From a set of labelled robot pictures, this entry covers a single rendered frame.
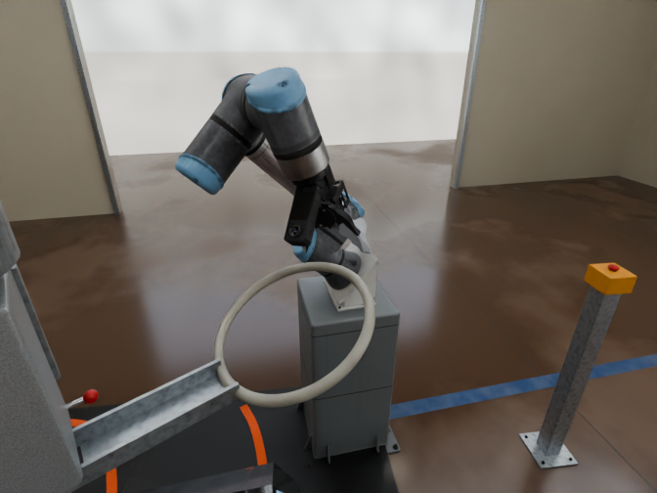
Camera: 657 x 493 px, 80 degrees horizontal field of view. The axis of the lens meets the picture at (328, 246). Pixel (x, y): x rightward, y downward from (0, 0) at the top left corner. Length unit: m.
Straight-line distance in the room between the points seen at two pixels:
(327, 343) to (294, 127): 1.22
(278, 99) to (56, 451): 0.73
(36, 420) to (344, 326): 1.15
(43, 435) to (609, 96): 7.68
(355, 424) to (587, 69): 6.34
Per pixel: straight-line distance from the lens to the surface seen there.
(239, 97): 0.74
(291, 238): 0.69
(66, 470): 0.97
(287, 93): 0.63
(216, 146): 0.74
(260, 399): 1.04
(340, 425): 2.12
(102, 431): 1.16
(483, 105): 6.39
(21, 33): 5.69
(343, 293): 1.71
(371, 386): 1.98
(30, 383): 0.83
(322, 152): 0.69
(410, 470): 2.28
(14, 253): 0.80
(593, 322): 2.01
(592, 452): 2.68
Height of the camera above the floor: 1.86
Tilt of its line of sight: 26 degrees down
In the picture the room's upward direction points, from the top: straight up
